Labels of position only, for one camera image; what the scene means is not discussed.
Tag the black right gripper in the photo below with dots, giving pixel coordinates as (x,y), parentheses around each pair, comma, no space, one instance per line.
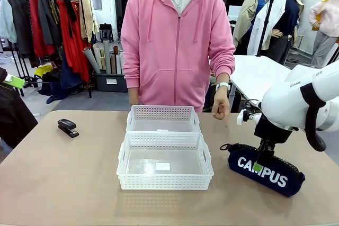
(270,130)

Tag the navy campus pencil case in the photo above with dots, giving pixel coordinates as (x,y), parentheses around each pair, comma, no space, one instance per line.
(294,183)

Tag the black stapler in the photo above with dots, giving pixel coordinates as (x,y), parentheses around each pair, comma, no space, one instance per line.
(67,125)

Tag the person left forearm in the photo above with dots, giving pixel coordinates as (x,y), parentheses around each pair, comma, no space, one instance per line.
(223,70)

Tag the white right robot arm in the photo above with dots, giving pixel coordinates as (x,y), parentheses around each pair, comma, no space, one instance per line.
(280,101)

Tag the person right forearm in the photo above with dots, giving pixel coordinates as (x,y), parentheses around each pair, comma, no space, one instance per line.
(131,72)

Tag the person left hand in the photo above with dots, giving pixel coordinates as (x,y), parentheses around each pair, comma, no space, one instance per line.
(221,108)

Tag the person right hand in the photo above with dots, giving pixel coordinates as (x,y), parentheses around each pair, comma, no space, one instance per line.
(133,95)

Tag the yellow bag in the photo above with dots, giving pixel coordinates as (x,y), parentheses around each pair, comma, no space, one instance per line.
(43,70)

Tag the navy cloth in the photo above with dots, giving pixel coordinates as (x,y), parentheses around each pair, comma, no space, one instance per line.
(69,75)

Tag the dark grey coat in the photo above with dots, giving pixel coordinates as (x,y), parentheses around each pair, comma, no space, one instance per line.
(22,25)

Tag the red jacket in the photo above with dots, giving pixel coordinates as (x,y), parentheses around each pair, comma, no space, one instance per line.
(35,25)

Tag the light blue coat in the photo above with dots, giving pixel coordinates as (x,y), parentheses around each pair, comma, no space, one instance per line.
(6,17)

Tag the red dress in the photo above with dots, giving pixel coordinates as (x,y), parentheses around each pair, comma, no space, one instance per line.
(76,51)

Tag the grey jacket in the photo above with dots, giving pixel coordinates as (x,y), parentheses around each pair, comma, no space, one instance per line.
(46,19)

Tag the grey paper roll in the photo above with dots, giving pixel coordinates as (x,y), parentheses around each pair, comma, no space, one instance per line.
(91,60)

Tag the cream paper roll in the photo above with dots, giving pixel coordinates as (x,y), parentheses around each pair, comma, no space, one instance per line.
(97,54)

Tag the black scarf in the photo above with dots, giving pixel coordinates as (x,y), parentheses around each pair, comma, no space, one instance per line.
(69,11)

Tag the white wristband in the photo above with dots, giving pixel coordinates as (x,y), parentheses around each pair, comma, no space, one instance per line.
(222,85)

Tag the tall grey cardboard tube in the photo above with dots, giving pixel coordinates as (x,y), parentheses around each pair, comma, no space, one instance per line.
(106,56)

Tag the grey storage bin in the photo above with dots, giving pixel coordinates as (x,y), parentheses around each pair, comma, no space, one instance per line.
(111,84)

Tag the white perforated plastic basket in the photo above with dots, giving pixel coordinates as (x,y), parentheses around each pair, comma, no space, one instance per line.
(161,110)
(164,182)

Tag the white table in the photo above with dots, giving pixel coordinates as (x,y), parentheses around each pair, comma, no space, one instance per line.
(254,72)

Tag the beige jacket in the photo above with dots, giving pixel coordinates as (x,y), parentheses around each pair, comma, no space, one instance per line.
(86,17)

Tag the brown cardboard tube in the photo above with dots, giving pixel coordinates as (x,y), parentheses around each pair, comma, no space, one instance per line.
(116,51)

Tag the white paper roll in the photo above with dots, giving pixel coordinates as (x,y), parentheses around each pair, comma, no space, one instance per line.
(120,64)

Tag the pink zip hoodie torso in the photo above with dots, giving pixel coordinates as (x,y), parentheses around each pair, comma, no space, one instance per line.
(169,64)

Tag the mannequin in beige coat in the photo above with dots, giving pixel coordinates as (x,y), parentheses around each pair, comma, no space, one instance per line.
(246,22)

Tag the black tripod pole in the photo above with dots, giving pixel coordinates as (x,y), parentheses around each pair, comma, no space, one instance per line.
(267,17)

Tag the mannequin in white coat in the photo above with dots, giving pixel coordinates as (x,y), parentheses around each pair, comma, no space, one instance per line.
(284,17)

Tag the mannequin in pink sweater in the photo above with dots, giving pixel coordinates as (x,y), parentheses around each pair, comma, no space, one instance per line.
(327,19)

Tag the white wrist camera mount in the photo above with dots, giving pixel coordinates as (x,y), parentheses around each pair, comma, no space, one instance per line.
(242,117)

